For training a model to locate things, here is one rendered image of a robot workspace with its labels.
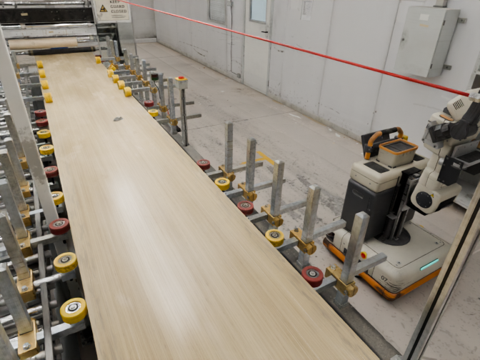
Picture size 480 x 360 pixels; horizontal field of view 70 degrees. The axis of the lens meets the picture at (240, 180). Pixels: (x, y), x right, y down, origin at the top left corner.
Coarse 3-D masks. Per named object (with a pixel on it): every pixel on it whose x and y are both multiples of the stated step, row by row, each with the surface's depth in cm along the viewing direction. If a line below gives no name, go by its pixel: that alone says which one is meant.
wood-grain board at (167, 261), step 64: (64, 64) 414; (64, 128) 244; (128, 128) 246; (64, 192) 172; (128, 192) 173; (192, 192) 175; (128, 256) 134; (192, 256) 135; (256, 256) 135; (128, 320) 109; (192, 320) 110; (256, 320) 110; (320, 320) 111
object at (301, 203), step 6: (306, 198) 187; (288, 204) 182; (294, 204) 182; (300, 204) 183; (282, 210) 178; (288, 210) 180; (252, 216) 172; (258, 216) 172; (264, 216) 173; (252, 222) 171
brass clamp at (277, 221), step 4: (264, 208) 176; (268, 208) 177; (268, 212) 173; (268, 216) 174; (272, 216) 170; (276, 216) 170; (280, 216) 171; (268, 220) 174; (272, 220) 171; (276, 220) 169; (280, 220) 170; (272, 224) 172; (276, 224) 170; (280, 224) 171
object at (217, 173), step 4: (260, 160) 226; (244, 164) 220; (256, 164) 222; (260, 164) 223; (236, 168) 215; (240, 168) 216; (244, 168) 218; (212, 172) 210; (216, 172) 210; (220, 172) 210; (236, 172) 217; (212, 176) 209; (216, 176) 210
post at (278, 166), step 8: (280, 160) 157; (280, 168) 157; (280, 176) 160; (272, 184) 164; (280, 184) 162; (272, 192) 166; (280, 192) 164; (272, 200) 167; (280, 200) 167; (272, 208) 169
